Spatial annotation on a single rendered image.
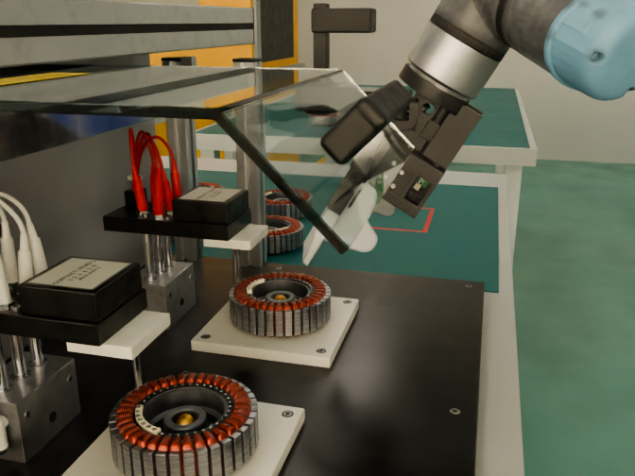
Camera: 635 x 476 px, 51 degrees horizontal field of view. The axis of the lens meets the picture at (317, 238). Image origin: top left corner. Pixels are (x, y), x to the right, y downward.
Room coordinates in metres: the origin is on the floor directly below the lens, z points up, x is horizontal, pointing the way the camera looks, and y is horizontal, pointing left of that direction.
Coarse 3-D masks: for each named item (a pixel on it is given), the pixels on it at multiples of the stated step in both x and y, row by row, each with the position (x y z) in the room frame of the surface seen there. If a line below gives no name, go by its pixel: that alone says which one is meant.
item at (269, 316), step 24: (240, 288) 0.67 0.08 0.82; (264, 288) 0.70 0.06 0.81; (288, 288) 0.70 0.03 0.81; (312, 288) 0.68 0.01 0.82; (240, 312) 0.63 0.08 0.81; (264, 312) 0.62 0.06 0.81; (288, 312) 0.62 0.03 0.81; (312, 312) 0.63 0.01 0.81; (264, 336) 0.63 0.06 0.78; (288, 336) 0.62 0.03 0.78
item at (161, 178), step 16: (144, 144) 0.72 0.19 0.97; (160, 160) 0.70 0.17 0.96; (128, 176) 0.73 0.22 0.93; (160, 176) 0.68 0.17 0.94; (176, 176) 0.72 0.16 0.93; (128, 192) 0.73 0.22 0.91; (144, 192) 0.70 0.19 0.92; (160, 192) 0.68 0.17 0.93; (176, 192) 0.72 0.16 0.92; (144, 208) 0.69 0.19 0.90; (160, 208) 0.68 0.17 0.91
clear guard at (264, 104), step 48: (0, 96) 0.32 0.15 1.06; (48, 96) 0.32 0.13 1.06; (96, 96) 0.32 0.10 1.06; (144, 96) 0.32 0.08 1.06; (192, 96) 0.32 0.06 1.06; (240, 96) 0.32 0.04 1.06; (288, 96) 0.36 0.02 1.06; (336, 96) 0.43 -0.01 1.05; (240, 144) 0.27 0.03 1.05; (288, 144) 0.30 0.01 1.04; (384, 144) 0.43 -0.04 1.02; (288, 192) 0.27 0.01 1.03; (336, 192) 0.30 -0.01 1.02; (384, 192) 0.35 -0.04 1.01; (336, 240) 0.26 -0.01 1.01
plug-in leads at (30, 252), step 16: (0, 192) 0.48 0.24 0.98; (0, 208) 0.49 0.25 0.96; (32, 224) 0.49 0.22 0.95; (0, 240) 0.49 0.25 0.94; (32, 240) 0.48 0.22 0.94; (0, 256) 0.45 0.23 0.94; (32, 256) 0.48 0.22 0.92; (0, 272) 0.44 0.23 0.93; (16, 272) 0.49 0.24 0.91; (32, 272) 0.47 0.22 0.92; (0, 288) 0.44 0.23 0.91; (0, 304) 0.44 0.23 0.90
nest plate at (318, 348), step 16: (336, 304) 0.71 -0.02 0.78; (352, 304) 0.71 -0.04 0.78; (224, 320) 0.67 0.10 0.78; (336, 320) 0.67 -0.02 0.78; (208, 336) 0.63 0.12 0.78; (224, 336) 0.63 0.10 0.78; (240, 336) 0.63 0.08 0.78; (256, 336) 0.63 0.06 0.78; (304, 336) 0.63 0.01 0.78; (320, 336) 0.63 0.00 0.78; (336, 336) 0.63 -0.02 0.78; (224, 352) 0.61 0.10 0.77; (240, 352) 0.61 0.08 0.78; (256, 352) 0.60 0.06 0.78; (272, 352) 0.60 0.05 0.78; (288, 352) 0.59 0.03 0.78; (304, 352) 0.59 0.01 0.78; (320, 352) 0.59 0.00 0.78; (336, 352) 0.61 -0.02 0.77
